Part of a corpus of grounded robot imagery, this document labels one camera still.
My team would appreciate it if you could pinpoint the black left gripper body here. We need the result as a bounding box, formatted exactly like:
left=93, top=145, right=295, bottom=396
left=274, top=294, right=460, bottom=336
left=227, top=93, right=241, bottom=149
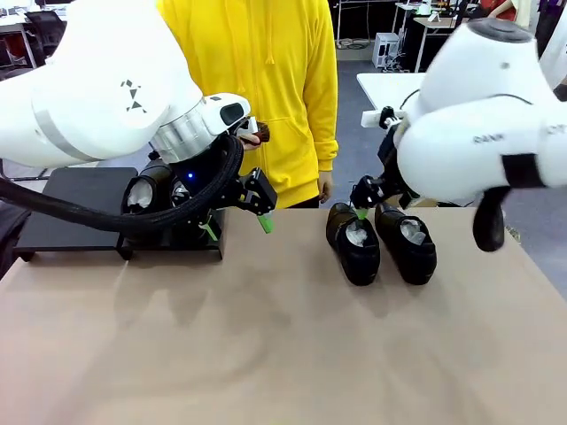
left=170, top=157, right=227, bottom=209

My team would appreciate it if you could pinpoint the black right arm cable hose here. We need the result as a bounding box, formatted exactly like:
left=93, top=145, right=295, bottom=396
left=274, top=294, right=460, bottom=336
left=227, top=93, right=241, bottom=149
left=470, top=185, right=509, bottom=254

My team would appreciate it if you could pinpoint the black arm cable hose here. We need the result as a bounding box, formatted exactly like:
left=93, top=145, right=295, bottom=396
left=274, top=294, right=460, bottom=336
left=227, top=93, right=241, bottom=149
left=0, top=135, right=245, bottom=234
left=470, top=185, right=509, bottom=254

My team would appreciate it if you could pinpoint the white computer case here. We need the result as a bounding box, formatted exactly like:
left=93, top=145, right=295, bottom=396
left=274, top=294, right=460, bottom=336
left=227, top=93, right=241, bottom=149
left=375, top=32, right=401, bottom=70

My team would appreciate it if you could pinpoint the wooden desk black frame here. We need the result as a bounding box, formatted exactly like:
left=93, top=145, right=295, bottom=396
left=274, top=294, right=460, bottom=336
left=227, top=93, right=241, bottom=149
left=409, top=15, right=462, bottom=74

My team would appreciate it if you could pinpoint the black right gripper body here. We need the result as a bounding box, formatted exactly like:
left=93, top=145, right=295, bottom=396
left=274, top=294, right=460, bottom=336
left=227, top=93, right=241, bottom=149
left=376, top=127, right=404, bottom=187

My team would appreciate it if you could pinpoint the brown shoe brush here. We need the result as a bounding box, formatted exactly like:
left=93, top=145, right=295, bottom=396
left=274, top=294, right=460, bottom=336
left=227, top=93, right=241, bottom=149
left=251, top=122, right=272, bottom=146

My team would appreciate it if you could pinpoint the black pointed dress shoe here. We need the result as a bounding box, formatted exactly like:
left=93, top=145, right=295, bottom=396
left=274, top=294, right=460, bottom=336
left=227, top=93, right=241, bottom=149
left=120, top=159, right=178, bottom=214

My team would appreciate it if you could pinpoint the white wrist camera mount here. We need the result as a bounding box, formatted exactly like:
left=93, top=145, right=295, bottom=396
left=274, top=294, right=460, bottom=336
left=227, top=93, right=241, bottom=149
left=361, top=105, right=408, bottom=130
left=234, top=115, right=260, bottom=138

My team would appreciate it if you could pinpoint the white table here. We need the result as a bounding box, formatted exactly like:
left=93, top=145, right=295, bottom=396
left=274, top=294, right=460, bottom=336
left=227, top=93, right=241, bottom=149
left=356, top=72, right=429, bottom=112

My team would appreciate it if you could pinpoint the white paper shoe stuffing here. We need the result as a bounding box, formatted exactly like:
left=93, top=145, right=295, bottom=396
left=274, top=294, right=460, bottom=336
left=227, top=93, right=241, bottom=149
left=346, top=220, right=369, bottom=247
left=398, top=220, right=429, bottom=245
left=127, top=183, right=152, bottom=210

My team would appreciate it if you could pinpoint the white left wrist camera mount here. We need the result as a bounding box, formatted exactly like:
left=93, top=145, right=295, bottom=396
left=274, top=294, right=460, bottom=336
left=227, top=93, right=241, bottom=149
left=234, top=115, right=260, bottom=138

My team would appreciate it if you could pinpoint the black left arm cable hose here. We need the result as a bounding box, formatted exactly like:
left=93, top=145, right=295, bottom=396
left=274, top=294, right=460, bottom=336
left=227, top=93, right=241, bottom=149
left=0, top=135, right=245, bottom=234

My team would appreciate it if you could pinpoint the cream hanging garment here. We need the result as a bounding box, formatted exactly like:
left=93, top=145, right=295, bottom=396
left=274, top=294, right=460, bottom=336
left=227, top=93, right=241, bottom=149
left=513, top=0, right=540, bottom=27

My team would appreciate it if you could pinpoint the person torso yellow hoodie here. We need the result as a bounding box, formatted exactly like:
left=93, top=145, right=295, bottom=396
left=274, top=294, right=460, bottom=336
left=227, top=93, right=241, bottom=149
left=155, top=0, right=340, bottom=210

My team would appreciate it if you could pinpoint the black chunky leather shoe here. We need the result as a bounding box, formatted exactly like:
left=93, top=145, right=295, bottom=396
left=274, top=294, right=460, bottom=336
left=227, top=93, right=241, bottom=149
left=326, top=202, right=382, bottom=287
left=374, top=201, right=439, bottom=287

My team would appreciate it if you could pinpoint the person's left forearm yellow sleeve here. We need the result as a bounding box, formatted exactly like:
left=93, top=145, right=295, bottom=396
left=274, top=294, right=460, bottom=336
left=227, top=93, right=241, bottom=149
left=316, top=101, right=340, bottom=174

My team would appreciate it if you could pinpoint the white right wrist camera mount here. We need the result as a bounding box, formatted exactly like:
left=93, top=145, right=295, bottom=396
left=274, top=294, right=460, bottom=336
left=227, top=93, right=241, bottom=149
left=361, top=105, right=408, bottom=130

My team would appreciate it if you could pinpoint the black office chair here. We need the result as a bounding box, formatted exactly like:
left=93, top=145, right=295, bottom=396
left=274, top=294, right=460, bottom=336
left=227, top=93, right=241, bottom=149
left=24, top=11, right=67, bottom=58

